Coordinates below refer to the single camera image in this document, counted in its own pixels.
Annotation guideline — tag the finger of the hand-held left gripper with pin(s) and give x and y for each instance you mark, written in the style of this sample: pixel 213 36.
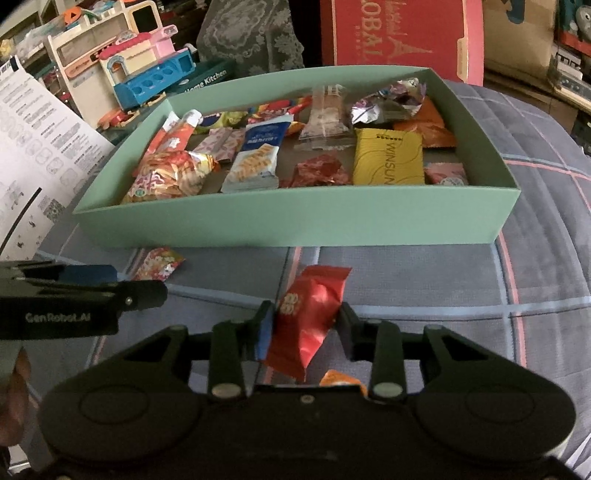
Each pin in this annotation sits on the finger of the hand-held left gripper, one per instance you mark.
pixel 87 274
pixel 141 295

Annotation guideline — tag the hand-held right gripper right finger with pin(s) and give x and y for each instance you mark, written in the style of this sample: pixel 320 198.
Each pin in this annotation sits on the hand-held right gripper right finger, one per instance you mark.
pixel 347 331

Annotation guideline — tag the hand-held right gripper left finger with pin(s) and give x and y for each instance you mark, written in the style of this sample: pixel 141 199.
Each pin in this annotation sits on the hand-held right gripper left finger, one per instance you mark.
pixel 265 330

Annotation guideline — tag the small red patterned packet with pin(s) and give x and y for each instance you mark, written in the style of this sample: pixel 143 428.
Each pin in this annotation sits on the small red patterned packet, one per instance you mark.
pixel 159 264

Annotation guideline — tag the bright red snack packet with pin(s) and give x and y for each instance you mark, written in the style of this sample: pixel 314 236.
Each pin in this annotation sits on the bright red snack packet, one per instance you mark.
pixel 309 318

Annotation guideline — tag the small orange yellow packet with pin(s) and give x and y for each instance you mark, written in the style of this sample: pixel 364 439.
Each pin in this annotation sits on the small orange yellow packet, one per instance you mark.
pixel 341 381

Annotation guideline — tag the mint green cardboard box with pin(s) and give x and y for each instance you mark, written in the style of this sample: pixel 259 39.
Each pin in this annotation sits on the mint green cardboard box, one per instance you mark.
pixel 277 221

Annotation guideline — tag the orange yellow chips packet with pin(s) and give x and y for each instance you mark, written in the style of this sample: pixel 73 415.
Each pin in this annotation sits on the orange yellow chips packet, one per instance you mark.
pixel 171 177

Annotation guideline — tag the dark red foil packet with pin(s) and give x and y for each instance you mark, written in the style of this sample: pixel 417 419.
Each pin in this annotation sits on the dark red foil packet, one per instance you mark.
pixel 318 170

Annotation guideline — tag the orange white snack packet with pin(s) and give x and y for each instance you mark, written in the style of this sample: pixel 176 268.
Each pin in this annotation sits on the orange white snack packet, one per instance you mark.
pixel 173 134

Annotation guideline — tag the pink white patterned packet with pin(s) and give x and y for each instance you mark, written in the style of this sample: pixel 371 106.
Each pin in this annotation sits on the pink white patterned packet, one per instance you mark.
pixel 217 145

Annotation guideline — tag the blue white biscuit packet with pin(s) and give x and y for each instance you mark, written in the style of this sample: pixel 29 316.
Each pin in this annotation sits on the blue white biscuit packet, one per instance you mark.
pixel 256 157

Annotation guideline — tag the yellow wafer packet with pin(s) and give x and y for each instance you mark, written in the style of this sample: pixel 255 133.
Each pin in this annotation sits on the yellow wafer packet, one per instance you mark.
pixel 388 157

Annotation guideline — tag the small pink packet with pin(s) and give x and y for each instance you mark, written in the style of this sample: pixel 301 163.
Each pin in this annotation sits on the small pink packet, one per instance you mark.
pixel 445 174

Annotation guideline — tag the yellow green candy packet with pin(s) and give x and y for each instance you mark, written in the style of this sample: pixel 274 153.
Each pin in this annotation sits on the yellow green candy packet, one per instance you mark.
pixel 224 120

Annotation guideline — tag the clear nougat bar packet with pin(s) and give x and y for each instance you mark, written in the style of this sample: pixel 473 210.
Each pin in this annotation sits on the clear nougat bar packet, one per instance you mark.
pixel 325 120

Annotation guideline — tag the orange rectangular packet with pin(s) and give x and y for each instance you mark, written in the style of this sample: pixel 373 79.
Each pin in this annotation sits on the orange rectangular packet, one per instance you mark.
pixel 427 124

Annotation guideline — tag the red yellow shiny packet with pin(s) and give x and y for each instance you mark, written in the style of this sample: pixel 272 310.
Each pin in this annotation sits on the red yellow shiny packet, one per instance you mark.
pixel 277 106

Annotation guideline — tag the purple silver foil packet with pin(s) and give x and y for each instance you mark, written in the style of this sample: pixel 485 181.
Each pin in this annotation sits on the purple silver foil packet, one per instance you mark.
pixel 388 101

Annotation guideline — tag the person's left hand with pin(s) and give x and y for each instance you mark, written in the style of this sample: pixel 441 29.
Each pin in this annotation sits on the person's left hand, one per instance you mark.
pixel 16 406

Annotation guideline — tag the white printed instruction sheet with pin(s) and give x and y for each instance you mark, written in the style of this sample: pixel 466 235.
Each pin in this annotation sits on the white printed instruction sheet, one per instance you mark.
pixel 41 147

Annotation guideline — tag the grey plaid cloth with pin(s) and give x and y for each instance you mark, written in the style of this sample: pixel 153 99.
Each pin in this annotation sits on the grey plaid cloth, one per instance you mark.
pixel 531 277

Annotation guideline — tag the blue toy rack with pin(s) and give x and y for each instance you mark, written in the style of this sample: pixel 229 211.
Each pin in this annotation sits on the blue toy rack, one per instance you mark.
pixel 152 83

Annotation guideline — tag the cream toy cabinet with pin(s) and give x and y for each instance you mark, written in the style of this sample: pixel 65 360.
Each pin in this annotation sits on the cream toy cabinet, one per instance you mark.
pixel 78 55

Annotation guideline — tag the pink cream toy house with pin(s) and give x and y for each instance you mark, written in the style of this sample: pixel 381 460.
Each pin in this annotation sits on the pink cream toy house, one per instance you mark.
pixel 134 55

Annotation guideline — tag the grey lace cloth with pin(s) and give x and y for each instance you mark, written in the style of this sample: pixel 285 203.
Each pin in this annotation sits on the grey lace cloth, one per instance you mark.
pixel 249 37

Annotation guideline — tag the large red gift box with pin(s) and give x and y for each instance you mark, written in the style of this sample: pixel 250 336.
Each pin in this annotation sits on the large red gift box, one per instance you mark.
pixel 401 37

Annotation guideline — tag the bear print cardboard box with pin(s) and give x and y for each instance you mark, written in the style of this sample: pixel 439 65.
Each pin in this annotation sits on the bear print cardboard box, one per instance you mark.
pixel 517 37

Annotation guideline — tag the blue toy train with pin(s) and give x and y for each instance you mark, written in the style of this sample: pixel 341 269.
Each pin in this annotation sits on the blue toy train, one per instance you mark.
pixel 577 16

